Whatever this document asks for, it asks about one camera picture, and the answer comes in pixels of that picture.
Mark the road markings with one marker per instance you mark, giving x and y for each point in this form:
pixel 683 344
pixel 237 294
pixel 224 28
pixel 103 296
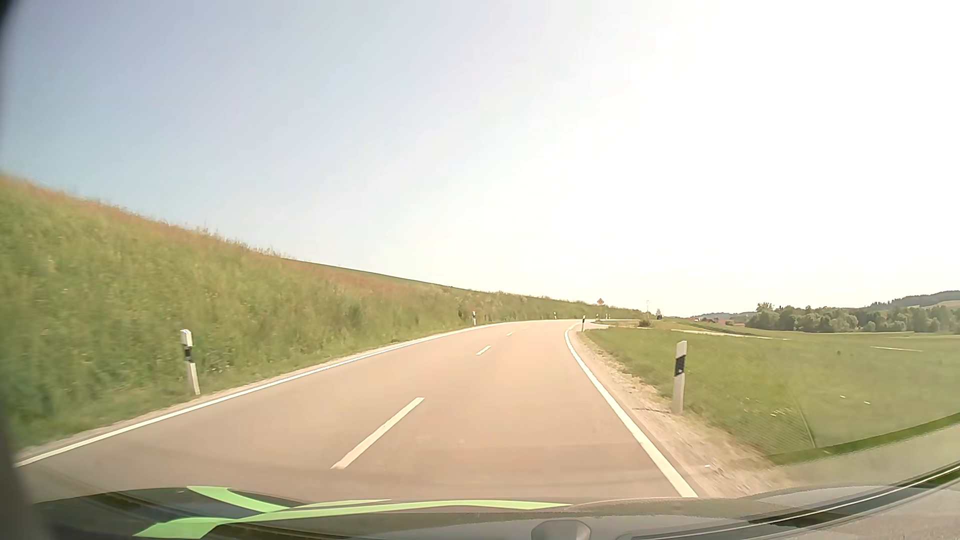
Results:
pixel 379 433

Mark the gravel verge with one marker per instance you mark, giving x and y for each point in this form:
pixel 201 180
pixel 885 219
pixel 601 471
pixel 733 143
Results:
pixel 675 427

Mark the green grass field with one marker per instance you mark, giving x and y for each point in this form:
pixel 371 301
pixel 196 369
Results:
pixel 810 375

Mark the car's own bonnet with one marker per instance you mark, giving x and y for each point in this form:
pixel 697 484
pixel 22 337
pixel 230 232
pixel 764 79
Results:
pixel 450 521

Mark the grassy bank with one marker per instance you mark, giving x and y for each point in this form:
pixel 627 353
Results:
pixel 135 300

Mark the grey asphalt road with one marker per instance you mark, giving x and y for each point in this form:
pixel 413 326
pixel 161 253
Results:
pixel 517 390

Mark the row of trees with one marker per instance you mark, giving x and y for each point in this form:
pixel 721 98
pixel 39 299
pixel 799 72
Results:
pixel 847 320

